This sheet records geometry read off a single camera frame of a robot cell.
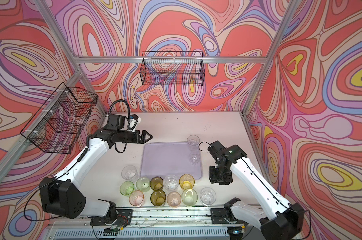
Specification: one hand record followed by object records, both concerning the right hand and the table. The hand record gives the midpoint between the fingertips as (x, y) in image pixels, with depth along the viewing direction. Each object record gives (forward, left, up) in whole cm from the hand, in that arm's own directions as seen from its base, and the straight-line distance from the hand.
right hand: (216, 186), depth 70 cm
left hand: (+25, +35, +8) cm, 44 cm away
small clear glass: (+21, +9, -12) cm, 26 cm away
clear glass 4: (-1, +3, -12) cm, 13 cm away
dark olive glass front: (-1, +30, -12) cm, 32 cm away
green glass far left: (+4, +48, -12) cm, 49 cm away
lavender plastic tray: (+22, +30, -13) cm, 39 cm away
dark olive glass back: (+6, +31, -11) cm, 33 cm away
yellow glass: (+7, +14, -11) cm, 19 cm away
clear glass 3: (+33, +8, -10) cm, 35 cm away
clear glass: (+13, +48, -13) cm, 52 cm away
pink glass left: (-1, +42, -12) cm, 43 cm away
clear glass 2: (+7, +23, -12) cm, 27 cm away
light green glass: (+6, +39, -12) cm, 41 cm away
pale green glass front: (-1, +13, -14) cm, 19 cm away
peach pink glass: (-2, +21, -12) cm, 25 cm away
